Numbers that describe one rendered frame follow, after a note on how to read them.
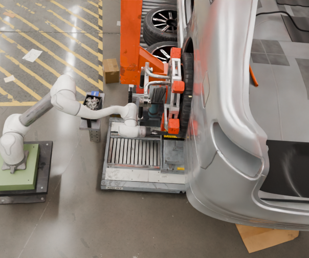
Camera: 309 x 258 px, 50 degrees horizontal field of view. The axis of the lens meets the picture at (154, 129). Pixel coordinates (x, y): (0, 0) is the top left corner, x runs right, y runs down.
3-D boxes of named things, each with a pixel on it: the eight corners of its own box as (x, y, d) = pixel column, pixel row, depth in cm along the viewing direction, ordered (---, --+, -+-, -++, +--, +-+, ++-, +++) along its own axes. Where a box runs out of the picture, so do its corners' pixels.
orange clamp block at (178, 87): (182, 93, 229) (184, 91, 220) (171, 92, 228) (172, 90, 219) (182, 84, 229) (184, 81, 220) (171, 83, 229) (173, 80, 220)
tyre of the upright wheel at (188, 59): (201, 67, 293) (197, 141, 288) (175, 65, 292) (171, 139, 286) (221, 42, 227) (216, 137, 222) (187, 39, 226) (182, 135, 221)
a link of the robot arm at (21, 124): (-3, 138, 253) (1, 117, 267) (16, 147, 264) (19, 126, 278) (63, 86, 221) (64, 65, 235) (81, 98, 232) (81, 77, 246)
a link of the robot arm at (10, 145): (1, 165, 250) (-7, 148, 233) (4, 146, 261) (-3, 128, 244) (23, 164, 252) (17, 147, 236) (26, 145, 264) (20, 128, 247)
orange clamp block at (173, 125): (177, 125, 242) (178, 134, 236) (167, 124, 241) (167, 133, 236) (179, 118, 236) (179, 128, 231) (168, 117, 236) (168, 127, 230)
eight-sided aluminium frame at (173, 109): (172, 144, 260) (182, 95, 218) (163, 143, 259) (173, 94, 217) (170, 95, 294) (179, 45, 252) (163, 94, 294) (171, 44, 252)
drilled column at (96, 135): (100, 142, 326) (97, 113, 293) (89, 141, 325) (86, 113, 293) (101, 133, 332) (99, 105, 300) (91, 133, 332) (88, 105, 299)
